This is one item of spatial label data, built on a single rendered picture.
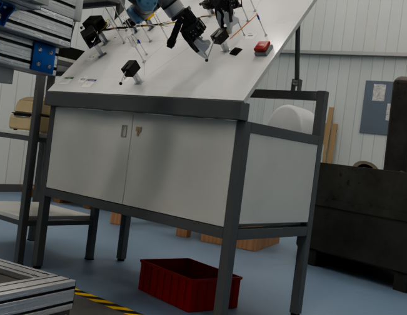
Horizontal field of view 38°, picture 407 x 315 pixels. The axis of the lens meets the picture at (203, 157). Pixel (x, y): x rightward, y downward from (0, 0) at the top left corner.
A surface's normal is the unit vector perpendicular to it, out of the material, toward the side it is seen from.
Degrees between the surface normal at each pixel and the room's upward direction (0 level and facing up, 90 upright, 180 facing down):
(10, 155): 90
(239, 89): 50
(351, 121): 90
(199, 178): 90
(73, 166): 90
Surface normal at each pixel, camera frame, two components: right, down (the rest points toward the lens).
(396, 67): -0.49, -0.05
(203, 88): -0.40, -0.69
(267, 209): 0.76, 0.11
